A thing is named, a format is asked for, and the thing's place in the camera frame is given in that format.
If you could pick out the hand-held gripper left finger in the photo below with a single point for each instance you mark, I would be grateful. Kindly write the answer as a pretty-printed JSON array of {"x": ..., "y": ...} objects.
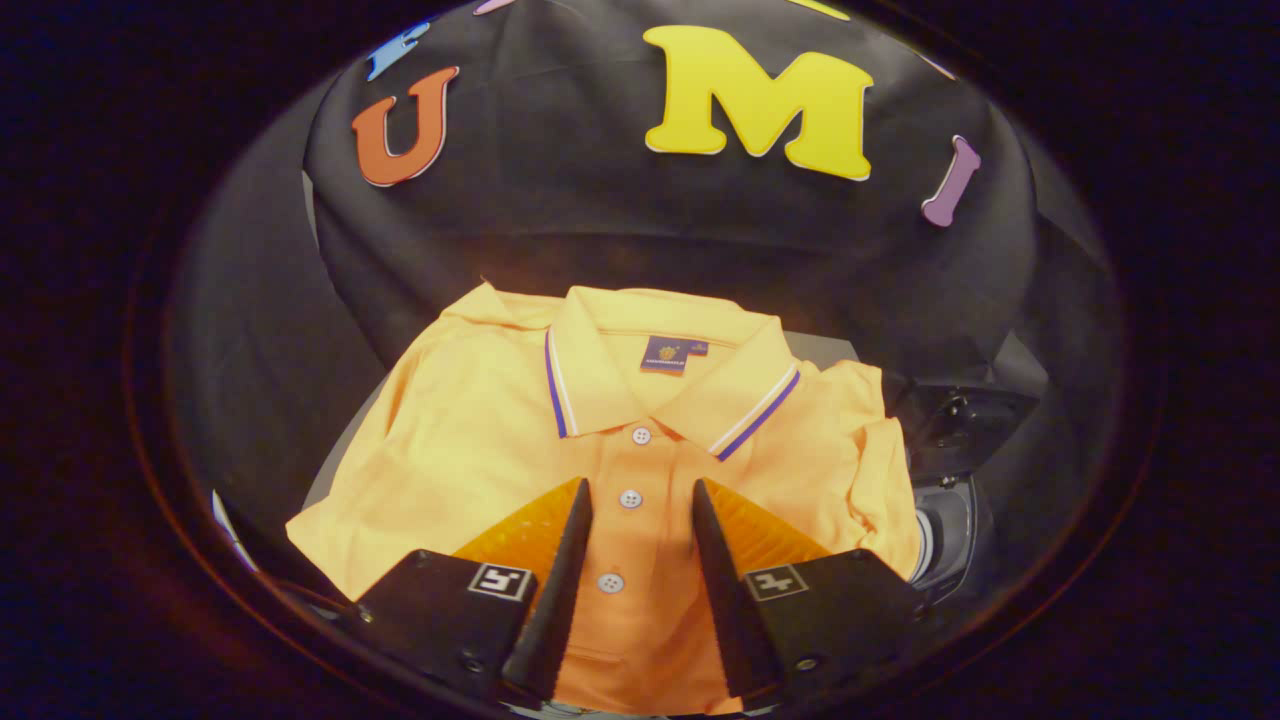
[{"x": 555, "y": 610}]

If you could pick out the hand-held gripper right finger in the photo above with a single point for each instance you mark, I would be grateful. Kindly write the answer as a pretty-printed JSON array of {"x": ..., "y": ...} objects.
[{"x": 725, "y": 600}]

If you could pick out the orange polo shirt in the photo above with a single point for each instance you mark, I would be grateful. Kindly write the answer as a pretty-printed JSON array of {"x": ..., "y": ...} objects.
[{"x": 480, "y": 440}]

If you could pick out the grey washing machine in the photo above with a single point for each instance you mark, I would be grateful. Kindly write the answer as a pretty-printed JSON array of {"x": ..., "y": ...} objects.
[{"x": 950, "y": 530}]

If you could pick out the dark washing machine lid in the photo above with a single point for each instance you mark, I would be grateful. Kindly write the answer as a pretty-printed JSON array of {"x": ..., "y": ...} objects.
[{"x": 960, "y": 420}]

